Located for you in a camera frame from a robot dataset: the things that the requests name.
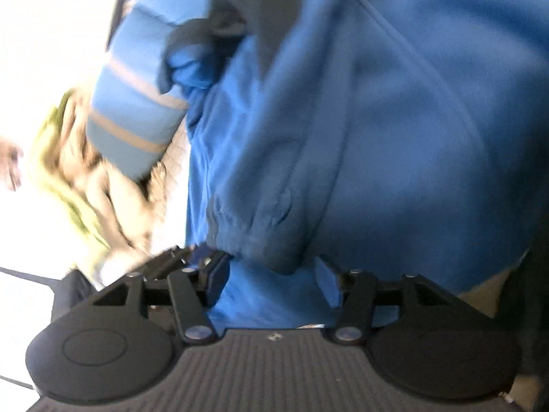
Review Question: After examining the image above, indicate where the blue striped pillow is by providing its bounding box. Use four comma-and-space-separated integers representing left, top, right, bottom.
86, 0, 241, 182

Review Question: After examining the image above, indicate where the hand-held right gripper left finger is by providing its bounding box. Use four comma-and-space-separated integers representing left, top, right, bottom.
92, 251, 232, 345

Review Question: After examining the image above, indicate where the blue fleece jacket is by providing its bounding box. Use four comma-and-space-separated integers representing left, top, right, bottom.
158, 0, 549, 331

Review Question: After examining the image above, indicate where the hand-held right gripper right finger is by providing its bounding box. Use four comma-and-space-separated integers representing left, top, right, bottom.
315, 256, 455, 345

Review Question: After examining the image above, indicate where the beige comforter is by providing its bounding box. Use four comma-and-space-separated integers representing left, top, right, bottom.
64, 92, 189, 255

